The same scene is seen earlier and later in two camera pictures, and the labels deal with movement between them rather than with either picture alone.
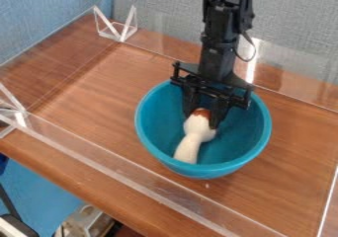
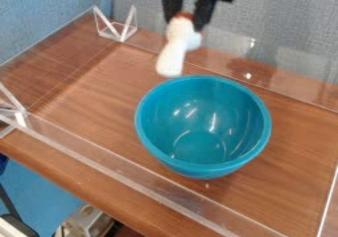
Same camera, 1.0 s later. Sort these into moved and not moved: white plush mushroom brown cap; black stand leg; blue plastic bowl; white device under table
Moved: white plush mushroom brown cap
Not moved: blue plastic bowl; white device under table; black stand leg
